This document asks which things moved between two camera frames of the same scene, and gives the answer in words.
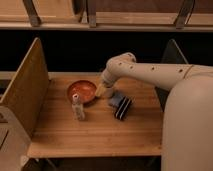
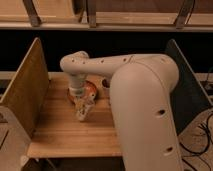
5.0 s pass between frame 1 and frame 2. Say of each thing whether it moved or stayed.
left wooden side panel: stayed
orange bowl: stayed
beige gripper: moved
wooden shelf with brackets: stayed
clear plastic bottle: moved
